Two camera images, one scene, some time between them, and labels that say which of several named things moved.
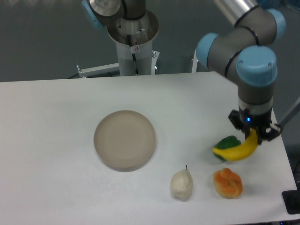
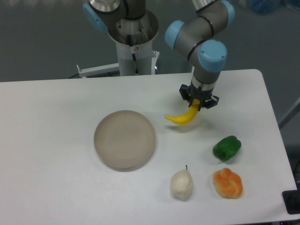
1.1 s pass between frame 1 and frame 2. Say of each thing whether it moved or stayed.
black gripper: moved
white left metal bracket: stayed
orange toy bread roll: stayed
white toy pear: stayed
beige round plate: stayed
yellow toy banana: moved
